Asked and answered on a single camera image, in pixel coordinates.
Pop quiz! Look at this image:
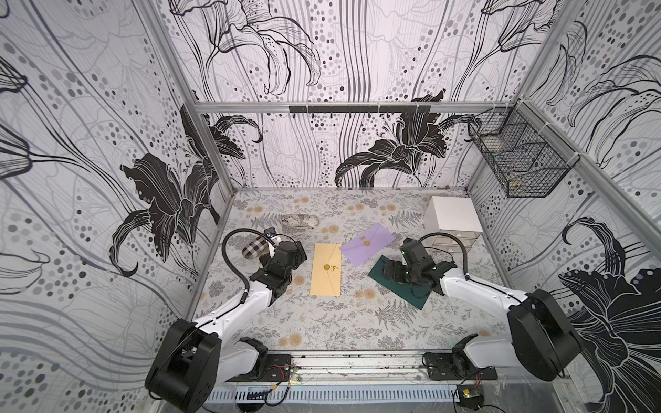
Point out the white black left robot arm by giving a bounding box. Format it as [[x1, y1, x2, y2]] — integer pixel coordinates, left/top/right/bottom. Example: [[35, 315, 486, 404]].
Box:
[[145, 241, 306, 412]]

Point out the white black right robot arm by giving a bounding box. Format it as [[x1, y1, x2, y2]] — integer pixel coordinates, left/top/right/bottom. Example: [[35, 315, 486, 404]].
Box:
[[392, 232, 585, 381]]

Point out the plaid cylindrical case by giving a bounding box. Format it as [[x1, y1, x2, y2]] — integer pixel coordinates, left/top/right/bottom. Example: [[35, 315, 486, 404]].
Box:
[[242, 237, 274, 259]]

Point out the white mini drawer cabinet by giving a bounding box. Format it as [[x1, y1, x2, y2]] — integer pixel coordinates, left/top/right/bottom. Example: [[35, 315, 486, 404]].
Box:
[[423, 196, 483, 251]]

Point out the small electronics board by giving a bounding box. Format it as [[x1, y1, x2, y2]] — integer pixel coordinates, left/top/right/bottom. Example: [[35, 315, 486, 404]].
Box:
[[454, 385, 485, 411]]

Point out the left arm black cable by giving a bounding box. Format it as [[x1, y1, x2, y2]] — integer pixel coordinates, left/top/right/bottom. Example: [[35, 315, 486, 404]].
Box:
[[221, 227, 277, 306]]

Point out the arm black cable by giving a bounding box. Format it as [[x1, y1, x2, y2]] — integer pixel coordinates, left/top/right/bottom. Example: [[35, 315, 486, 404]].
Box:
[[221, 227, 277, 306], [419, 231, 470, 275]]

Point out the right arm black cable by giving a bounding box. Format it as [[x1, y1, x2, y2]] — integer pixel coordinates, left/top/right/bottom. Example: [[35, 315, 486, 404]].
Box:
[[419, 231, 470, 275]]

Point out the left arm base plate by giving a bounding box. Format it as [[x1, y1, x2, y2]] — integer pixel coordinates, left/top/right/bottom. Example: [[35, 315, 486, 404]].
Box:
[[229, 354, 293, 383]]

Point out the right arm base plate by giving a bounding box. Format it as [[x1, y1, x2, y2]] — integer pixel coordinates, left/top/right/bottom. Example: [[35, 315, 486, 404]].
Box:
[[421, 352, 499, 381]]

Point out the white perforated cable duct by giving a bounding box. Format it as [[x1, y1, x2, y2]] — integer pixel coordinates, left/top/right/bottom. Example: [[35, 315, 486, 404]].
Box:
[[206, 385, 454, 404]]

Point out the black wire wall basket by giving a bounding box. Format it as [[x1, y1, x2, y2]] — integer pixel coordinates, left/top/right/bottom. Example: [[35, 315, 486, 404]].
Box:
[[468, 105, 580, 198]]

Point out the black bar on rail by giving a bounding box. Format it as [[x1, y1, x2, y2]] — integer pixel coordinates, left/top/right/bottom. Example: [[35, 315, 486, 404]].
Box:
[[288, 104, 431, 114]]

